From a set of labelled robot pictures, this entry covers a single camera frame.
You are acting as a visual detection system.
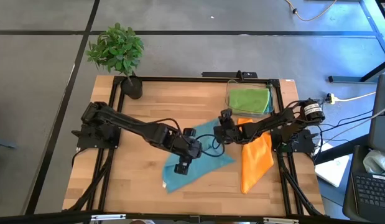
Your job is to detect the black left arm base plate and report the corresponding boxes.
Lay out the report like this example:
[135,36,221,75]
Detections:
[71,123,121,149]

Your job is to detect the pale crumpled cloth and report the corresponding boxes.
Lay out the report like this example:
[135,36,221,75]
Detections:
[362,149,385,177]

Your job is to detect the green microfiber towel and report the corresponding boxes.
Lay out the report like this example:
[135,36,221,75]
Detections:
[228,88,271,114]

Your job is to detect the green artificial plant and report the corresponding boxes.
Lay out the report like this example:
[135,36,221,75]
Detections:
[85,22,146,85]

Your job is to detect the black aluminium table frame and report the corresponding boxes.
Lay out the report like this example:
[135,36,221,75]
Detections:
[63,75,330,218]

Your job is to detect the orange microfiber towel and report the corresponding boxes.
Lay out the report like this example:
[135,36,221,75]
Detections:
[237,117,275,195]

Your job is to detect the black overhead crossbeam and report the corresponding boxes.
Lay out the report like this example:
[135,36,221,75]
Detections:
[0,210,385,224]

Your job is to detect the black floor cable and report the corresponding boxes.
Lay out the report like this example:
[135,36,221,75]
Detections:
[318,108,375,133]

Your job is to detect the white floor cable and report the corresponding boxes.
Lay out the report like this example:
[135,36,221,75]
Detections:
[335,91,377,103]

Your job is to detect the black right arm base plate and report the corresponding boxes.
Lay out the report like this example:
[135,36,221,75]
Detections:
[271,129,319,155]

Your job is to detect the white flat box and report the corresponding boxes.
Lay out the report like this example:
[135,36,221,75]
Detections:
[314,141,351,189]

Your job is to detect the grey floor cable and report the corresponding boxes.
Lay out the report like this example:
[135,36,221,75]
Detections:
[322,104,385,144]

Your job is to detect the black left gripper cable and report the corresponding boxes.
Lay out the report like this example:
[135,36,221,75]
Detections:
[194,133,226,158]

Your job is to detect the black plant pot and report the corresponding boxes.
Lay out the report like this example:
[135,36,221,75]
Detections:
[120,75,144,100]

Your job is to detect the black bar behind table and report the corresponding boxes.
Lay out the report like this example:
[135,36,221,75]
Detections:
[201,70,259,79]

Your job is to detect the light blue microfiber towel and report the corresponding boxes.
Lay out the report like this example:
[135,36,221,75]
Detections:
[162,118,236,194]

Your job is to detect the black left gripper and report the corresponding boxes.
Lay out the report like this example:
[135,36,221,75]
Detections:
[174,127,203,176]

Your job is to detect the yellow white power plug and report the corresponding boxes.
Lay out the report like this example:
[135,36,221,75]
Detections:
[325,92,339,105]

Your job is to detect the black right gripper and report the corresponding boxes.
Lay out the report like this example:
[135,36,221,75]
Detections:
[213,108,246,146]

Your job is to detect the grey flat monitor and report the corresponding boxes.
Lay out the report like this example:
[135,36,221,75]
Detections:
[367,73,385,156]

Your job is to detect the clear plastic bin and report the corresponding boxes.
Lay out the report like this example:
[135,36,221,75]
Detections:
[225,79,276,118]

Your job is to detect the dark grey floor object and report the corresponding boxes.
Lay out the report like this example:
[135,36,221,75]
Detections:
[0,138,18,151]

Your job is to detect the black desk frame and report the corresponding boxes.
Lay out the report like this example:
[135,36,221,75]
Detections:
[328,57,385,84]

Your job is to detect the yellow floor cable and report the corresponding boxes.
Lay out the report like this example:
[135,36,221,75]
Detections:
[284,0,338,22]

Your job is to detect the silver metal bracket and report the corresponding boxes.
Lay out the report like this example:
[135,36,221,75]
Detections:
[262,217,300,224]
[90,213,127,222]

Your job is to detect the black laptop keyboard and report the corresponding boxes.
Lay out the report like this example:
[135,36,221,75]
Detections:
[343,144,385,223]

